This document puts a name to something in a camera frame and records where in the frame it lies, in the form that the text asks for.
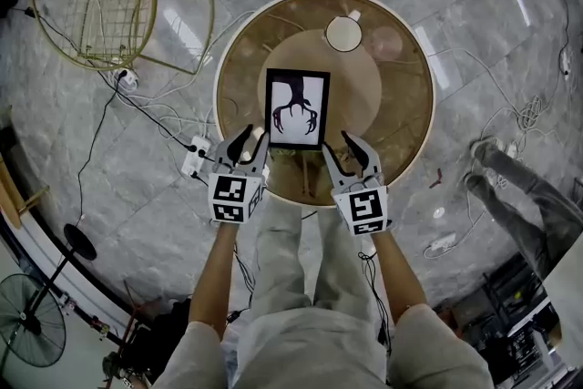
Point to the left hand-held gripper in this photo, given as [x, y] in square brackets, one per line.
[232, 196]

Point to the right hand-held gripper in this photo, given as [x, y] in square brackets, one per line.
[362, 209]

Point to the black framed deer picture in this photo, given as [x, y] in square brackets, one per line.
[296, 105]

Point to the person's right forearm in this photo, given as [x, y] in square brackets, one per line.
[398, 278]

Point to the person's left forearm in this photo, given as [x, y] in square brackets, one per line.
[214, 282]

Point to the round glass coffee table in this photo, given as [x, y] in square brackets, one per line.
[391, 105]

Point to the white power strip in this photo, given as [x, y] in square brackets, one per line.
[444, 242]
[126, 78]
[566, 61]
[196, 157]

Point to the small red plastic piece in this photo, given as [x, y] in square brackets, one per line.
[437, 178]

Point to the clear drinking glass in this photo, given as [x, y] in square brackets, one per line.
[386, 43]

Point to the white mug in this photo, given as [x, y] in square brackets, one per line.
[344, 34]

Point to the person's grey shirt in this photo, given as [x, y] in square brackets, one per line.
[319, 355]

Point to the black metal rack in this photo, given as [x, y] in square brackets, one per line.
[510, 323]

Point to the black standing fan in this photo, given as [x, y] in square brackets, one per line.
[32, 323]

